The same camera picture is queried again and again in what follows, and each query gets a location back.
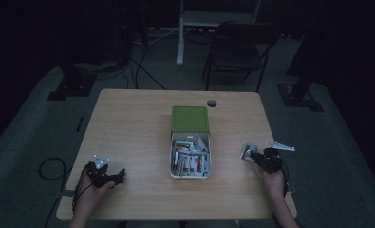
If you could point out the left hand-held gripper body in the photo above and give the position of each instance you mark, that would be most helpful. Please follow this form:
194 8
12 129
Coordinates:
99 178

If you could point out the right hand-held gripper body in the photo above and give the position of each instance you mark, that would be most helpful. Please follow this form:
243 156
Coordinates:
270 161

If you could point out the small silver sachet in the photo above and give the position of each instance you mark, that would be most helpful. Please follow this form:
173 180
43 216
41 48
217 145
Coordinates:
247 151

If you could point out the white drawer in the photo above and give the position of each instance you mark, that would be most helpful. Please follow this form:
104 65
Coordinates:
208 171

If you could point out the pile of small packets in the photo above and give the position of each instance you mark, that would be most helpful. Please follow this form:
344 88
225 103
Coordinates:
190 156

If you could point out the person's left hand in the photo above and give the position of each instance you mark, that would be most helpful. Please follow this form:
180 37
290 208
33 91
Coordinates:
91 196

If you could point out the person's right hand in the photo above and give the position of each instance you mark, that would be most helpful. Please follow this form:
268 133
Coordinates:
275 183

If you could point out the round dark table grommet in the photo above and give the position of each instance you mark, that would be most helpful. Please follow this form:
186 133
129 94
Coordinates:
211 103

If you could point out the black stand base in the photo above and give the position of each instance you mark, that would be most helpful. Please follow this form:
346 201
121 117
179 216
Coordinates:
72 85
299 98

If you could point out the black folding chair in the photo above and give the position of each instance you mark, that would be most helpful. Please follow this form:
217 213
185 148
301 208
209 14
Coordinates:
235 53

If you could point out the dark equipment rack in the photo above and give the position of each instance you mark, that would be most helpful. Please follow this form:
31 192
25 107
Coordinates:
128 31

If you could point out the white desk frame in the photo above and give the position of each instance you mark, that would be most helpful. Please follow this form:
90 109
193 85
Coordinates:
181 38

